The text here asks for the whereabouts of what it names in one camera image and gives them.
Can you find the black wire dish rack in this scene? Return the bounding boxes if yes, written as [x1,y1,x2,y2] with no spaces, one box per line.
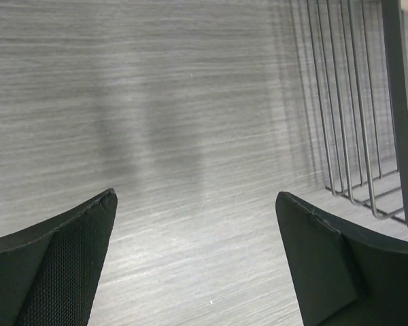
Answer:
[290,1,408,228]

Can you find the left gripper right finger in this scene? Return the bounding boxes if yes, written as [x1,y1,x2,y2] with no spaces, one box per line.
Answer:
[275,192,408,325]

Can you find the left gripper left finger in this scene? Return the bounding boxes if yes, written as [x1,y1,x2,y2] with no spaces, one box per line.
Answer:
[0,189,118,325]

